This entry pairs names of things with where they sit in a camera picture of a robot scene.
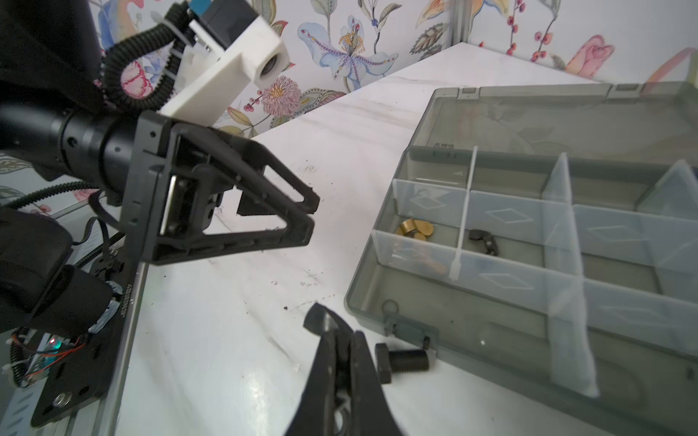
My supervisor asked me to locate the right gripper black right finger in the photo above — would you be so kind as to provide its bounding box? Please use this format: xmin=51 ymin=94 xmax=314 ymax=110
xmin=349 ymin=331 xmax=403 ymax=436

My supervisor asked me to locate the aluminium corner frame post right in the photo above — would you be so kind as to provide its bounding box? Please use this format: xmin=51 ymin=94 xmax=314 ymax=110
xmin=448 ymin=0 xmax=474 ymax=45

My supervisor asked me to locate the black corrugated cable conduit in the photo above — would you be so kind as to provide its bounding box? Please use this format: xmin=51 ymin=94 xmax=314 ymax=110
xmin=100 ymin=4 xmax=197 ymax=113

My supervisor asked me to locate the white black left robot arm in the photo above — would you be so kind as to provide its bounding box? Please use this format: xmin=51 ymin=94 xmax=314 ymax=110
xmin=1 ymin=1 xmax=319 ymax=265

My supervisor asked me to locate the brass wing nut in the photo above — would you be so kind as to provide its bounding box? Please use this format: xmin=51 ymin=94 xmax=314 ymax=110
xmin=396 ymin=218 xmax=434 ymax=241

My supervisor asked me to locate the grey plastic organizer box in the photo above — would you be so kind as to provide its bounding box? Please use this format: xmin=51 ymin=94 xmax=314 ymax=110
xmin=345 ymin=83 xmax=697 ymax=435

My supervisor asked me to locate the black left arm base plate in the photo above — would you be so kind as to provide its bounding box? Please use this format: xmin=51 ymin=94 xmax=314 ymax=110
xmin=22 ymin=253 xmax=137 ymax=430

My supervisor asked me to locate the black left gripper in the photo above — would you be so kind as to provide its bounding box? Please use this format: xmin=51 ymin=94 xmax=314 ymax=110
xmin=120 ymin=111 xmax=320 ymax=265

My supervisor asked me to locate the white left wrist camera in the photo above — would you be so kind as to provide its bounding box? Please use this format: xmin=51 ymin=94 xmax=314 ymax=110
xmin=157 ymin=1 xmax=290 ymax=126

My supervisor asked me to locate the black hex bolt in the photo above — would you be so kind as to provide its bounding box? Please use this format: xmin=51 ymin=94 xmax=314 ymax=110
xmin=374 ymin=343 xmax=430 ymax=384

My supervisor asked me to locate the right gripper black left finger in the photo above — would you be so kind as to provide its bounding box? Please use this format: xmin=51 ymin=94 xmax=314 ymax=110
xmin=285 ymin=303 xmax=354 ymax=435

